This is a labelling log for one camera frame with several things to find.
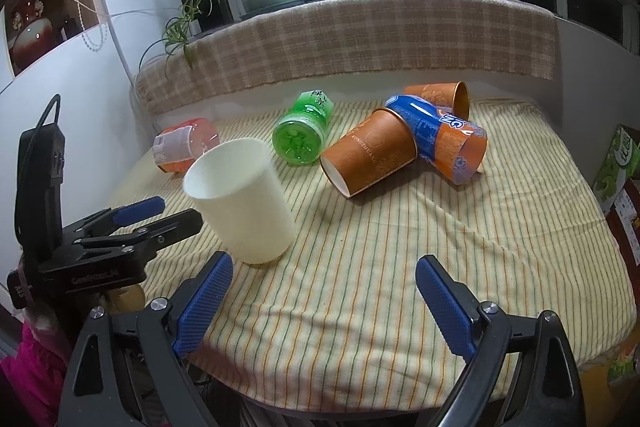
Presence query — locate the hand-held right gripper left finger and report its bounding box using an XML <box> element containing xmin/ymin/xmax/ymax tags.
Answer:
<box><xmin>57</xmin><ymin>251</ymin><xmax>236</xmax><ymax>427</ymax></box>

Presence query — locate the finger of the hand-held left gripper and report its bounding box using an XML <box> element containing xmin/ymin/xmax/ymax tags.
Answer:
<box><xmin>75</xmin><ymin>209</ymin><xmax>204</xmax><ymax>267</ymax></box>
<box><xmin>67</xmin><ymin>196</ymin><xmax>167</xmax><ymax>239</ymax></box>

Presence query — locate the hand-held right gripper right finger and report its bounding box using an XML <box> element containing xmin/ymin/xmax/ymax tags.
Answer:
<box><xmin>415</xmin><ymin>255</ymin><xmax>586</xmax><ymax>427</ymax></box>

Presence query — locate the white paper cup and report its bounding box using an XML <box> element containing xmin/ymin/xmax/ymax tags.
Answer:
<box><xmin>183</xmin><ymin>137</ymin><xmax>297</xmax><ymax>265</ymax></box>

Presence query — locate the orange paper cup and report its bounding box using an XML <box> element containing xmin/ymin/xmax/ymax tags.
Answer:
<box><xmin>320</xmin><ymin>107</ymin><xmax>418</xmax><ymax>198</ymax></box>
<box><xmin>404</xmin><ymin>81</ymin><xmax>472</xmax><ymax>120</ymax></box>

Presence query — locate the person's left forearm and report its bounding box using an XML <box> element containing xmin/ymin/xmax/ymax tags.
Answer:
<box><xmin>0</xmin><ymin>304</ymin><xmax>76</xmax><ymax>427</ymax></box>

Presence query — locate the person's left hand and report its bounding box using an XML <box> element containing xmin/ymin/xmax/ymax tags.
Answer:
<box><xmin>97</xmin><ymin>284</ymin><xmax>147</xmax><ymax>317</ymax></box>

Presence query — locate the pink plastic container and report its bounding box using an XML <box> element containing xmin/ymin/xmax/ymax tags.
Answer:
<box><xmin>153</xmin><ymin>118</ymin><xmax>221</xmax><ymax>174</ymax></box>

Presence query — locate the striped yellow tablecloth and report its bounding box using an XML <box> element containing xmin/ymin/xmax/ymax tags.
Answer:
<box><xmin>107</xmin><ymin>99</ymin><xmax>631</xmax><ymax>408</ymax></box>

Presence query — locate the green plastic bottle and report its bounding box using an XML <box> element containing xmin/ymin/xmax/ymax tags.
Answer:
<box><xmin>271</xmin><ymin>90</ymin><xmax>333</xmax><ymax>166</ymax></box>

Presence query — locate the red and white vase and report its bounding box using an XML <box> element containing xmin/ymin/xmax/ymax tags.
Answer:
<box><xmin>10</xmin><ymin>14</ymin><xmax>57</xmax><ymax>68</ymax></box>

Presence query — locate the blue and orange soda can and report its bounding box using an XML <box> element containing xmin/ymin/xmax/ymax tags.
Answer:
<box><xmin>384</xmin><ymin>95</ymin><xmax>488</xmax><ymax>185</ymax></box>

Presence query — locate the red printed box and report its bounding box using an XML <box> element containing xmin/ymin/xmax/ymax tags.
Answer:
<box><xmin>605</xmin><ymin>179</ymin><xmax>640</xmax><ymax>268</ymax></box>

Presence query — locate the green printed carton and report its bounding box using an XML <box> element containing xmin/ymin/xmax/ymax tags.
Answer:
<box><xmin>592</xmin><ymin>124</ymin><xmax>640</xmax><ymax>218</ymax></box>

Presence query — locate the plaid beige blanket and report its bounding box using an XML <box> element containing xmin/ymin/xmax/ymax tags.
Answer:
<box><xmin>135</xmin><ymin>0</ymin><xmax>558</xmax><ymax>118</ymax></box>

